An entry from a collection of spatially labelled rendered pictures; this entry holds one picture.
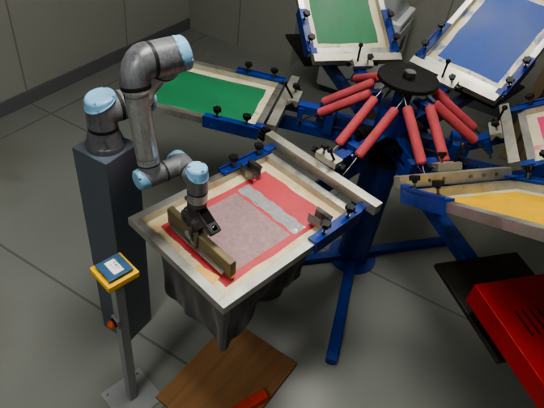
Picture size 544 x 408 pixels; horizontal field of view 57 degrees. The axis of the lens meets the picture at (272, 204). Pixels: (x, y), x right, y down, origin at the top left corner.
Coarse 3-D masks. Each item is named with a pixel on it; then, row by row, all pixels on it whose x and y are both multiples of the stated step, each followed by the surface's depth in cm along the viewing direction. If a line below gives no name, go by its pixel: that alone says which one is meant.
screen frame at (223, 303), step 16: (256, 160) 241; (272, 160) 243; (224, 176) 229; (288, 176) 239; (304, 176) 236; (320, 192) 228; (160, 208) 209; (336, 208) 225; (144, 224) 201; (160, 240) 195; (176, 256) 191; (288, 256) 197; (304, 256) 202; (192, 272) 186; (272, 272) 190; (208, 288) 181; (240, 288) 182; (256, 288) 186; (224, 304) 176
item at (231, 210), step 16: (256, 176) 237; (272, 176) 239; (224, 192) 227; (272, 192) 230; (288, 192) 232; (208, 208) 217; (224, 208) 219; (240, 208) 220; (256, 208) 221; (224, 224) 211; (240, 224) 212; (176, 240) 201
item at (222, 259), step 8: (168, 208) 200; (168, 216) 202; (176, 216) 198; (176, 224) 200; (184, 224) 195; (184, 232) 199; (200, 232) 192; (200, 240) 191; (208, 240) 190; (200, 248) 194; (208, 248) 189; (216, 248) 187; (208, 256) 192; (216, 256) 187; (224, 256) 185; (216, 264) 190; (224, 264) 185; (232, 264) 183; (224, 272) 188; (232, 272) 186
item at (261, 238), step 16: (288, 208) 223; (304, 208) 224; (256, 224) 213; (272, 224) 214; (304, 224) 217; (224, 240) 204; (240, 240) 205; (256, 240) 206; (272, 240) 207; (288, 240) 208; (192, 256) 196; (240, 256) 199; (256, 256) 200; (272, 256) 201; (240, 272) 193
